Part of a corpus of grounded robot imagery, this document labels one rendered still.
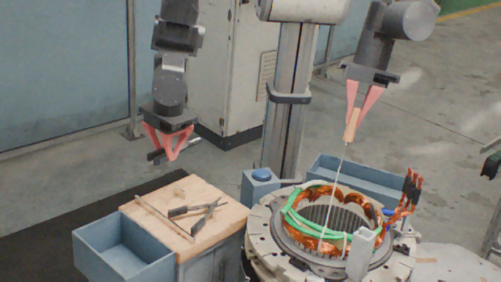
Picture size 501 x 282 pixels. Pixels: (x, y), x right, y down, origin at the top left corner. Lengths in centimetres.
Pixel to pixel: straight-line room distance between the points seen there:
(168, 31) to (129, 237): 42
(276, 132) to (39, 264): 151
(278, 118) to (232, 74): 185
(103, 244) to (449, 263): 93
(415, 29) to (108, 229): 67
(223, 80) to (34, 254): 145
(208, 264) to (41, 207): 198
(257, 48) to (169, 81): 244
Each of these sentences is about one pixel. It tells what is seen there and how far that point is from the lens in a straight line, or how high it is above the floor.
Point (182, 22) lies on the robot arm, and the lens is 90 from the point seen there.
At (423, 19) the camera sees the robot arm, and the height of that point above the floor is 151.
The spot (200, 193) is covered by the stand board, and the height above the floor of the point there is 107.
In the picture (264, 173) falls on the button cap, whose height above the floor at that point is 104.
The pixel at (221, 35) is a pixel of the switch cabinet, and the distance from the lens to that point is 322.
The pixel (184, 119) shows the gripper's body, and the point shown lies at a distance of 97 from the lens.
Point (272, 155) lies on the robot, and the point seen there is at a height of 100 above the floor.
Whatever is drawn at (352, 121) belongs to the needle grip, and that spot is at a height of 133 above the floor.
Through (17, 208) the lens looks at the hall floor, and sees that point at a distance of 301.
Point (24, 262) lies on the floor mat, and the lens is 265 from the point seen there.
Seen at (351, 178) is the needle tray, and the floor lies 102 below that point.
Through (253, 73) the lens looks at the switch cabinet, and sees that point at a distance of 334.
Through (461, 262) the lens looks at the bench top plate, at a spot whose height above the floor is 78.
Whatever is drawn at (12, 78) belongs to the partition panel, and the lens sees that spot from 309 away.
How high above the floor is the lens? 171
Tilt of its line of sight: 28 degrees down
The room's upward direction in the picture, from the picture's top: 6 degrees clockwise
